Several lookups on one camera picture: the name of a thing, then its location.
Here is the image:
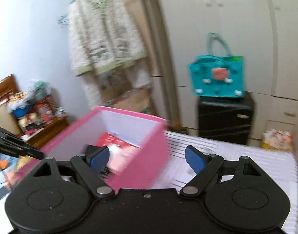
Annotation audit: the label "cream knitted panda cardigan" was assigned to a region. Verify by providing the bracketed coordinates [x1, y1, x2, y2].
[68, 0, 151, 109]

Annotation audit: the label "teal felt handbag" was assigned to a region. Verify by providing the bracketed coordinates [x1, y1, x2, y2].
[188, 33, 245, 98]

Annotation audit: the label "beige wardrobe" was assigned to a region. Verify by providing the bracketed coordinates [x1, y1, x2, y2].
[136, 0, 298, 149]

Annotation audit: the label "red patterned bag in box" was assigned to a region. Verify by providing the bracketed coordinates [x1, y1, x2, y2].
[95, 133, 139, 150]

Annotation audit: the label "wooden nightstand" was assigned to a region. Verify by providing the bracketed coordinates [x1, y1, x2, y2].
[0, 74, 68, 148]

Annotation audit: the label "brown paper bag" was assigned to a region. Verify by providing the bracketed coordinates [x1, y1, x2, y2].
[111, 88, 154, 115]

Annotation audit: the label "pink cardboard storage box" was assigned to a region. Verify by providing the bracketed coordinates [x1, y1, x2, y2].
[17, 105, 170, 193]

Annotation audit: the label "black suitcase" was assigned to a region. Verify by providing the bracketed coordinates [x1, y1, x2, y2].
[198, 92, 255, 145]

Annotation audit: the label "black power bank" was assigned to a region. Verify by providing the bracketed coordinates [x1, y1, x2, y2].
[84, 145, 111, 178]

